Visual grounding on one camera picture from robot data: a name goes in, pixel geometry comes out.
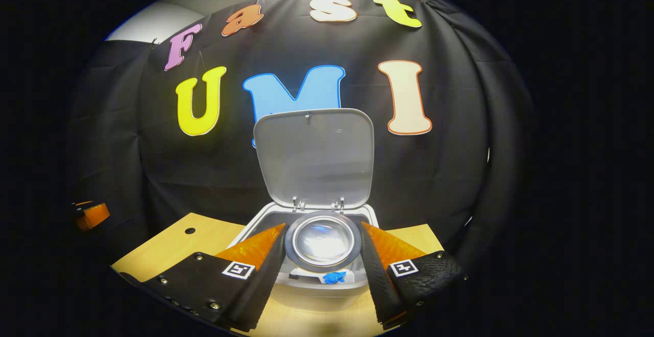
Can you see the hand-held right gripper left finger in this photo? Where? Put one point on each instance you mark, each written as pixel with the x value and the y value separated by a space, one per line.
pixel 268 281

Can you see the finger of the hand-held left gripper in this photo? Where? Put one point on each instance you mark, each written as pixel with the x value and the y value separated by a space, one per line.
pixel 94 215

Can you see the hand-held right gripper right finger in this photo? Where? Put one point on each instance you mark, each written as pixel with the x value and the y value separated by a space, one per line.
pixel 378 281

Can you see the blue paper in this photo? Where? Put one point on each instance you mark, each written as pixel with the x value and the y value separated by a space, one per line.
pixel 334 277

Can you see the white desktop garbage bin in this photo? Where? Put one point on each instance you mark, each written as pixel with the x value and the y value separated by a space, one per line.
pixel 314 158

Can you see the wooden desktop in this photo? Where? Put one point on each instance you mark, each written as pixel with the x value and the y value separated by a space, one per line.
pixel 173 247

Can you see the black backdrop cloth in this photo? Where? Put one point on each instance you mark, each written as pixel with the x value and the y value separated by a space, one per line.
pixel 449 173

